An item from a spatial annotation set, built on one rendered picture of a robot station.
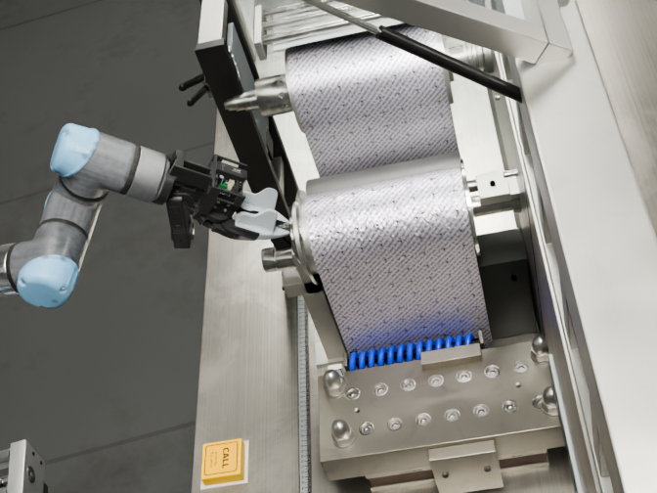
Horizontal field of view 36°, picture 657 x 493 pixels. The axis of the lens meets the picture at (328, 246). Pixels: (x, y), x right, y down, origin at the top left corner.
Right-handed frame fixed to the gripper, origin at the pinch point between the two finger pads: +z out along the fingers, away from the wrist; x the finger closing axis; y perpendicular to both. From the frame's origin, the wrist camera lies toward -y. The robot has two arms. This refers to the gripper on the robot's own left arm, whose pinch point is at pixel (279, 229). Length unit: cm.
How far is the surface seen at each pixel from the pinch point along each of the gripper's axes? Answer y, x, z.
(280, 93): 8.2, 21.7, -3.8
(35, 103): -186, 222, -25
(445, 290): 5.7, -7.4, 25.5
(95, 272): -161, 121, 6
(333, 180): 2.8, 11.9, 8.4
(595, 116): 58, -31, 8
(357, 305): -3.4, -7.5, 15.0
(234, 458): -37.2, -17.6, 9.0
